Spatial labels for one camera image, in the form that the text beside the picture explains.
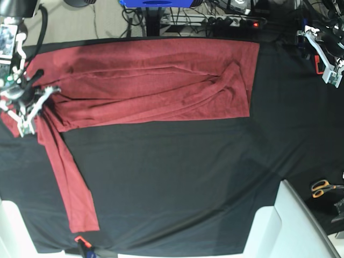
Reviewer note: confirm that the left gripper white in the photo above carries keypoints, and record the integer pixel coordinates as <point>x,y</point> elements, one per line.
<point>330,51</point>

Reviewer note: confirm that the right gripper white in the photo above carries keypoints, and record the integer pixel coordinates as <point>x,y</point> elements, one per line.
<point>24,106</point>

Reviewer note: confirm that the red long-sleeve T-shirt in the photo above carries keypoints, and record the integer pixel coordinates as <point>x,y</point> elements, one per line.
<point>131,83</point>

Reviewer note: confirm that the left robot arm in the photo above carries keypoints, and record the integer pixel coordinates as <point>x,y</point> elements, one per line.
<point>324,15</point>

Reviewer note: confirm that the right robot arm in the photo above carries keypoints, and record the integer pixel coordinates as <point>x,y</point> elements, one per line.
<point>14,60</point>

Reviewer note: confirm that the orange and black clamp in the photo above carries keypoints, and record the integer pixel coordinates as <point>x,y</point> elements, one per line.
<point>319,66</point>

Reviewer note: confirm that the blue plastic bin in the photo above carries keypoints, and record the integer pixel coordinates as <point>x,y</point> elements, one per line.
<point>156,3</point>

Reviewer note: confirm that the white power strip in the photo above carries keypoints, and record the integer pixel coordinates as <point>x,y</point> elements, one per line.
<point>185,19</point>

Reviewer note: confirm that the white foam block right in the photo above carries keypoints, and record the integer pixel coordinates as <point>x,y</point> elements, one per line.
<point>287,229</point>

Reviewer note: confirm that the white foam block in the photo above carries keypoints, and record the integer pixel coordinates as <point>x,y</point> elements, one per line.
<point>287,229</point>
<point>15,239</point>

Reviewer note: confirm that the white foam block left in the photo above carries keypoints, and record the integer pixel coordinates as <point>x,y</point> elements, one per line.
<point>15,239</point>

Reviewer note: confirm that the black table cloth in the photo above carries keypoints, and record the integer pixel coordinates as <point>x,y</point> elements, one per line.
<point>189,188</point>

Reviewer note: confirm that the orange clamp at bottom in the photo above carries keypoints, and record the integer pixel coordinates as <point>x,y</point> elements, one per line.
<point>83,242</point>

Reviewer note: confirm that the yellow-handled scissors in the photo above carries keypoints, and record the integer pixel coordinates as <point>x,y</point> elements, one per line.
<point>321,187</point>

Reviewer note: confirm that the black metal bracket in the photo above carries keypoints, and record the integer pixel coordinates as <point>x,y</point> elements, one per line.
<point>339,208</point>

